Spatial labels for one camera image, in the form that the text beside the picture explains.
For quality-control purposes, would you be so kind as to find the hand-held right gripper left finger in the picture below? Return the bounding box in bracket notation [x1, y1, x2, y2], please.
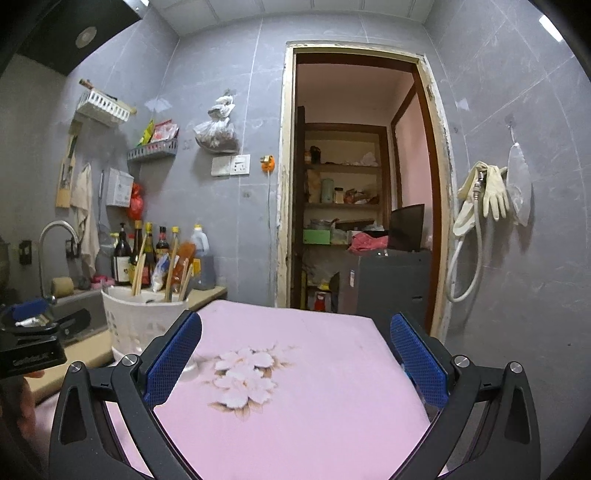
[48, 309, 204, 480]

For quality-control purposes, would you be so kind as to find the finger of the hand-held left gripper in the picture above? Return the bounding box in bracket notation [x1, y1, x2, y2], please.
[0, 322, 62, 345]
[10, 298, 52, 325]

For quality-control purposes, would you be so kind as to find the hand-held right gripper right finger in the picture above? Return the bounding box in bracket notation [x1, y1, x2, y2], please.
[390, 311, 542, 480]

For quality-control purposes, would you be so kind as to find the white plastic utensil basket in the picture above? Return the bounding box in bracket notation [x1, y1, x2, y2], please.
[100, 286, 191, 366]

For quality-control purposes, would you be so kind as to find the wooden chopstick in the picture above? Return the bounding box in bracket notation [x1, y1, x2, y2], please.
[178, 263, 194, 302]
[137, 233, 149, 297]
[131, 240, 145, 297]
[164, 252, 179, 304]

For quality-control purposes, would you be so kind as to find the person's left hand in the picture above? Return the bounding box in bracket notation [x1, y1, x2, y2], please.
[0, 368, 48, 445]

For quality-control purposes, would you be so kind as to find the steel faucet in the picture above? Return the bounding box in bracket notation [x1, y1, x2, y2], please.
[38, 220, 81, 304]

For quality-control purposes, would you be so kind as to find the grey cabinet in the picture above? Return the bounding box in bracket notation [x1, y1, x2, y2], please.
[330, 249, 433, 331]

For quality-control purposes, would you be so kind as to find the blue white plastic bag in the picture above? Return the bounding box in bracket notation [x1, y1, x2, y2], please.
[151, 253, 172, 291]

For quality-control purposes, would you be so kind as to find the dark pump bottle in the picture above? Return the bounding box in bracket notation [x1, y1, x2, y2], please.
[113, 223, 134, 286]

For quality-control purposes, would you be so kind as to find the cooking oil jug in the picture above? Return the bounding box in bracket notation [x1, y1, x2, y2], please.
[191, 224, 216, 289]

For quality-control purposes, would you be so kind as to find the soy sauce bottle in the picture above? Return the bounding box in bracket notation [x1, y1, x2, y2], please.
[139, 222, 156, 283]

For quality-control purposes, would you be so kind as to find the wooden cutting board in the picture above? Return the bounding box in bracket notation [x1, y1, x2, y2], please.
[56, 122, 79, 209]

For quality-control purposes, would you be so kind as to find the pink red cloth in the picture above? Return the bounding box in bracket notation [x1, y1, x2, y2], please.
[348, 232, 390, 255]

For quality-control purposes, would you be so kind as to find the beige dish towel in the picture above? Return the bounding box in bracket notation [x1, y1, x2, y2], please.
[70, 162, 100, 278]

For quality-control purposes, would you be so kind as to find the black monitor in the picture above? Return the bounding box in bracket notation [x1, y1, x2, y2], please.
[390, 204, 426, 253]

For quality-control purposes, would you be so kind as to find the pink floral tablecloth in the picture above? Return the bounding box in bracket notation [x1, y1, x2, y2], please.
[34, 299, 438, 480]

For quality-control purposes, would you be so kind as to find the red plastic bag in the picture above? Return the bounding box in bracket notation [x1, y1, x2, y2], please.
[128, 183, 145, 220]

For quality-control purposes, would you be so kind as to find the cream rubber glove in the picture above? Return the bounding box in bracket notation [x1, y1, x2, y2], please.
[452, 161, 488, 237]
[482, 164, 510, 220]

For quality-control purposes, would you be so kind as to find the clear plastic bag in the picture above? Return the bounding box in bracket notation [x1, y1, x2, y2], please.
[505, 142, 533, 227]

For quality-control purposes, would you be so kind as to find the wooden shelf unit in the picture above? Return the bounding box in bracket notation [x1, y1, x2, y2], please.
[295, 107, 391, 311]

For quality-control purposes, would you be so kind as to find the red snack packet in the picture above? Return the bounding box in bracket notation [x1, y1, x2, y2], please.
[150, 120, 179, 144]

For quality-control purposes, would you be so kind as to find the hanging plastic bag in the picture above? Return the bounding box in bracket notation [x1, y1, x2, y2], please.
[193, 90, 241, 153]

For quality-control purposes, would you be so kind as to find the black range hood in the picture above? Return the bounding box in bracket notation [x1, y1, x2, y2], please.
[0, 0, 145, 78]

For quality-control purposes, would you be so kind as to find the white hose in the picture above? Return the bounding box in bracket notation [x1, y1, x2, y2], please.
[445, 171, 486, 304]

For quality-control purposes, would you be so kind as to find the wire skimmer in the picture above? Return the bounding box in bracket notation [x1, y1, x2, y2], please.
[96, 170, 114, 259]

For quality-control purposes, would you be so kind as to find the white perforated wall holder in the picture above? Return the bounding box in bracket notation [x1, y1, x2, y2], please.
[106, 167, 136, 208]

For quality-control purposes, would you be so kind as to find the wooden door frame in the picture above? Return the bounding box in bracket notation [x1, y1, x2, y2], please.
[276, 42, 451, 343]

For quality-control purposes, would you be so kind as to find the grey wall rack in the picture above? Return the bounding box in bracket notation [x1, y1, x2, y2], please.
[127, 137, 180, 162]

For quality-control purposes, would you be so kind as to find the white switch panel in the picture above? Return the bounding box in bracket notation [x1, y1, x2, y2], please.
[211, 154, 251, 177]

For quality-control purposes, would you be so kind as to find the white wall basket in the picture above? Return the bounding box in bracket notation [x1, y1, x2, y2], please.
[76, 88, 137, 128]

